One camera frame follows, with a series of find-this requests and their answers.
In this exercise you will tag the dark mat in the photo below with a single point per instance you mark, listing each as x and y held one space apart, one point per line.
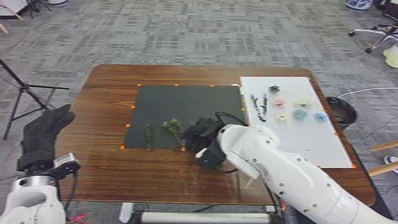
177 103

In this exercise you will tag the pink flower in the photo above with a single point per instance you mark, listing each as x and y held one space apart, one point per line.
279 101

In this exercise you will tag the black round bin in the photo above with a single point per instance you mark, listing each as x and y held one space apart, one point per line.
343 111

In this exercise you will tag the bushy green sprig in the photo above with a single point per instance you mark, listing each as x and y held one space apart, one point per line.
172 128

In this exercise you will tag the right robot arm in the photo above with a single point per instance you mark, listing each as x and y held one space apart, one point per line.
284 173

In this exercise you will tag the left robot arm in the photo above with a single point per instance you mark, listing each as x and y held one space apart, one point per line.
28 204

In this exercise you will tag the pale grey bar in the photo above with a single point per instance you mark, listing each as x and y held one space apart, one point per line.
200 218

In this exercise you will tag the white flower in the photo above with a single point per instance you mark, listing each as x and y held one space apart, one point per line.
302 102

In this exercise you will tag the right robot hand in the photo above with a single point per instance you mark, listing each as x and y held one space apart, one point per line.
202 130

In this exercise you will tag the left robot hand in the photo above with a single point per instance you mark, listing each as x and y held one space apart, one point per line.
40 133

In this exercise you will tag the office chair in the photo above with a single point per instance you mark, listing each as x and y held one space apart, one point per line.
382 33

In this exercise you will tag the black tripod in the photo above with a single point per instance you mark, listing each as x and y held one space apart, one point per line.
24 88

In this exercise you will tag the blue and white vase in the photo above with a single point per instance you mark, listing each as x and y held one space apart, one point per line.
359 4

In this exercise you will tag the thin green sprig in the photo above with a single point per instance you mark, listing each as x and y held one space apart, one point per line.
147 135

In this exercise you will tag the dark green flower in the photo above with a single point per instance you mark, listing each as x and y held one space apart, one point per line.
273 88

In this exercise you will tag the wooden pole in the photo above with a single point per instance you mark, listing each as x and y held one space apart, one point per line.
383 168
383 145

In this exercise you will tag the white sheet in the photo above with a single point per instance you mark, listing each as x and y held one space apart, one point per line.
307 140

